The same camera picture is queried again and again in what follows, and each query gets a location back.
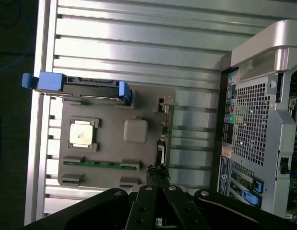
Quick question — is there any green RAM stick bare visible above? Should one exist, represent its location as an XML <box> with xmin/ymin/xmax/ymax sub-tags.
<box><xmin>63</xmin><ymin>161</ymin><xmax>139</xmax><ymax>168</ymax></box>

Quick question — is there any grey parts rack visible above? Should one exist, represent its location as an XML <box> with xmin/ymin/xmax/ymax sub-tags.
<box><xmin>57</xmin><ymin>90</ymin><xmax>176</xmax><ymax>187</ymax></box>

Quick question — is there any blue card retainer clip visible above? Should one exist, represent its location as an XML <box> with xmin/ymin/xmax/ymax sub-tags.
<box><xmin>242</xmin><ymin>190</ymin><xmax>262</xmax><ymax>208</ymax></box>
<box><xmin>252</xmin><ymin>179</ymin><xmax>264</xmax><ymax>195</ymax></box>

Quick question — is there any silver CPU chip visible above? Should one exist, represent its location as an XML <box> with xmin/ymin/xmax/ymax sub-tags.
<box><xmin>69</xmin><ymin>123</ymin><xmax>93</xmax><ymax>147</ymax></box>

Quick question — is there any grey open PC case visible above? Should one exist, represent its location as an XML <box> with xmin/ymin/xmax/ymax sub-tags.
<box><xmin>217</xmin><ymin>19</ymin><xmax>297</xmax><ymax>223</ymax></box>

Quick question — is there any hard disk in blue caddy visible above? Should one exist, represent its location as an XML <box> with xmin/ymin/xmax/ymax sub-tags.
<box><xmin>22</xmin><ymin>71</ymin><xmax>136</xmax><ymax>106</ymax></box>

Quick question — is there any blue network cable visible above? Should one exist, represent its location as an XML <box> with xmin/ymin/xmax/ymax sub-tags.
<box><xmin>0</xmin><ymin>14</ymin><xmax>36</xmax><ymax>72</ymax></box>

